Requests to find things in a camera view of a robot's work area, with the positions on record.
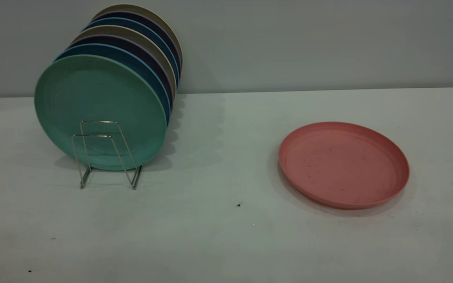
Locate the blue round plate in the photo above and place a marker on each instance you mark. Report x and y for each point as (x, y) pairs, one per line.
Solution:
(112, 50)
(132, 23)

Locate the pink round plate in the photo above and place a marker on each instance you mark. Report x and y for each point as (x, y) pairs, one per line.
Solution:
(340, 165)

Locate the beige round plate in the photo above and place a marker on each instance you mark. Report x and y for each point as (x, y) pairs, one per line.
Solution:
(120, 30)
(132, 8)

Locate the dark purple round plate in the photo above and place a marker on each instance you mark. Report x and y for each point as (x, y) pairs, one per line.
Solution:
(142, 17)
(126, 42)

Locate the green round plate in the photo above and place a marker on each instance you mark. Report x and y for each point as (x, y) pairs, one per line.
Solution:
(92, 94)

